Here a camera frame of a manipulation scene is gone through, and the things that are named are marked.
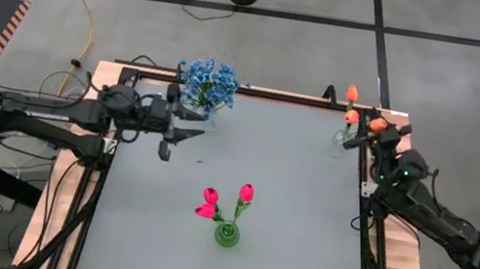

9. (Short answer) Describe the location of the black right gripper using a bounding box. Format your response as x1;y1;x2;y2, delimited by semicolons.
341;102;416;168

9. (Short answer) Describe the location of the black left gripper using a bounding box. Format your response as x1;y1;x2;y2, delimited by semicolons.
130;78;215;169

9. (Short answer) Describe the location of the orange artificial tulip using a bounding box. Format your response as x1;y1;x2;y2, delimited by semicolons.
341;82;363;112
352;113;391;146
340;107;363;141

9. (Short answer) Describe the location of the blue artificial flower bunch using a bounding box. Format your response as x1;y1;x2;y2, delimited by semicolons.
172;58;228;122
197;58;256;117

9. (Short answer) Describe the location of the clear ribbed glass vase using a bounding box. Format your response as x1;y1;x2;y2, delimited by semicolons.
329;125;356;150

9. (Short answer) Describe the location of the clear round-bellied glass vase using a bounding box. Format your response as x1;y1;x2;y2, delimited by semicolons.
199;106;221;128

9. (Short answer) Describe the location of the green patterned glass vase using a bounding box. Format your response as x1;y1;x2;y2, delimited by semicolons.
212;217;244;251

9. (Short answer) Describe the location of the black hook at table edge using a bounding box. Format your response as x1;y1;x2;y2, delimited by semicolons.
321;82;341;107

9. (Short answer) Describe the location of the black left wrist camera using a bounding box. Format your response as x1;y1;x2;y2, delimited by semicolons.
145;93;171;126

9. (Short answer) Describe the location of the black cable at table edge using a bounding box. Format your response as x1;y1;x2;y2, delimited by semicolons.
131;52;160;70

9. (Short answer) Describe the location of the black aluminium table frame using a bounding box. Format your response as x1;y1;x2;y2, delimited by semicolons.
11;49;466;269

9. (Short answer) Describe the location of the long yellow floor cable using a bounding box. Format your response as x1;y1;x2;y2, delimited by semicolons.
9;0;100;102

